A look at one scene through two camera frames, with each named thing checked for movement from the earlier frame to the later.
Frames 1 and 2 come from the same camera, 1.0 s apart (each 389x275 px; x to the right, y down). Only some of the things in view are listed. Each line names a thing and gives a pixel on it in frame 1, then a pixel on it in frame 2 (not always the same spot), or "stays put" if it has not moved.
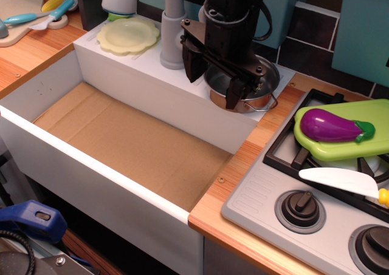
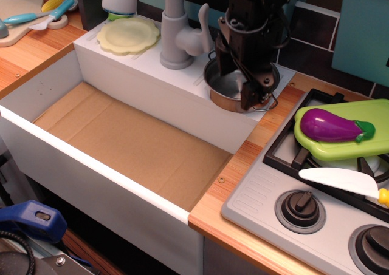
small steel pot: (262, 97) stays put
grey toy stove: (328, 229) stays put
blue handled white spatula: (63, 6) stays put
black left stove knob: (300, 212) stays put
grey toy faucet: (171, 56) stays put
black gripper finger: (194, 64) to (227, 61)
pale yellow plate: (125, 36) stays put
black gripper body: (228, 40) to (253, 41)
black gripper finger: (237, 89) to (253, 94)
